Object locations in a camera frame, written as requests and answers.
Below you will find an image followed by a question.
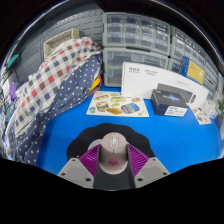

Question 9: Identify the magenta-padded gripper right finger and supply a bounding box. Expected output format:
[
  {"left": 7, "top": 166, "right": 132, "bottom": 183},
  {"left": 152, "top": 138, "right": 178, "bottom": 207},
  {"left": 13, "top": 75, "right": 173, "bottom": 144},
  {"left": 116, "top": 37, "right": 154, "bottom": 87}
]
[{"left": 127, "top": 144, "right": 171, "bottom": 188}]

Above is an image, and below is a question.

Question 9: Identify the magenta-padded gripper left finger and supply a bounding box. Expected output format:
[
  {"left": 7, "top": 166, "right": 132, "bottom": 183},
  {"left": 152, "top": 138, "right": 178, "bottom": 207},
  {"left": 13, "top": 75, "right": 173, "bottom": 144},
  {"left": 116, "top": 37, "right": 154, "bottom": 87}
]
[{"left": 57, "top": 143, "right": 102, "bottom": 190}]

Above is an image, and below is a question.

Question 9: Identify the pink computer mouse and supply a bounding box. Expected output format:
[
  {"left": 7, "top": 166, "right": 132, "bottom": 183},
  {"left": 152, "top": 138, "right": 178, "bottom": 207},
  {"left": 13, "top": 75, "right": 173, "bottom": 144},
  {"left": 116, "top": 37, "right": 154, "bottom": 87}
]
[{"left": 99, "top": 131, "right": 130, "bottom": 175}]

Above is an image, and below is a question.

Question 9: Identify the small black box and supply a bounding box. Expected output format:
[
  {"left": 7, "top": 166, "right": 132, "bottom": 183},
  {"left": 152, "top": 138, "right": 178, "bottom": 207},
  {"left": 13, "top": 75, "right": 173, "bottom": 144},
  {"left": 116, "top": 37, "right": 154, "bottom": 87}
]
[{"left": 149, "top": 88, "right": 189, "bottom": 118}]

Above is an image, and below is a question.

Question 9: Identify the yellow plastic tool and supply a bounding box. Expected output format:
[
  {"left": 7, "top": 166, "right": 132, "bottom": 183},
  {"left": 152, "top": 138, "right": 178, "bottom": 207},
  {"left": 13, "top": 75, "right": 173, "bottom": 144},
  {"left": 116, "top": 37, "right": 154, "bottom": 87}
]
[{"left": 89, "top": 75, "right": 102, "bottom": 93}]

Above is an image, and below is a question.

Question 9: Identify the long white keyboard box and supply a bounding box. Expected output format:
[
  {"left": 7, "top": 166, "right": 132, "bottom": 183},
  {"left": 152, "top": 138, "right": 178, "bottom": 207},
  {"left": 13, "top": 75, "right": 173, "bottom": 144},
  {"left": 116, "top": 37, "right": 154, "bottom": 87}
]
[{"left": 120, "top": 61, "right": 210, "bottom": 109}]

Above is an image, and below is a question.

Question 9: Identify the red blue checkered cloth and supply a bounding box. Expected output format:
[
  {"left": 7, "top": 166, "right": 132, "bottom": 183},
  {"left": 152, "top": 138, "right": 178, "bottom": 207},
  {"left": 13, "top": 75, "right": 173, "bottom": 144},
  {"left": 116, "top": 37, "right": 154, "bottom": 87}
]
[{"left": 4, "top": 36, "right": 103, "bottom": 138}]

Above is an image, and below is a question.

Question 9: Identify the yellow card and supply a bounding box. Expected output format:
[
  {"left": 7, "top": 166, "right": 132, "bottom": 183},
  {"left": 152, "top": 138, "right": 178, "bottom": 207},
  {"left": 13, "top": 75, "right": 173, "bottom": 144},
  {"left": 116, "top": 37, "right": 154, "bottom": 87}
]
[{"left": 179, "top": 55, "right": 206, "bottom": 85}]

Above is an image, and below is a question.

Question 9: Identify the beige woven basket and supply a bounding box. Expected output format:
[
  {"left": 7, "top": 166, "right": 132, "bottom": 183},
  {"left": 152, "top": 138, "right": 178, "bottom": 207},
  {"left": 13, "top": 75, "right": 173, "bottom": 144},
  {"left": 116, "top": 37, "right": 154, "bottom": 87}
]
[{"left": 43, "top": 28, "right": 82, "bottom": 62}]

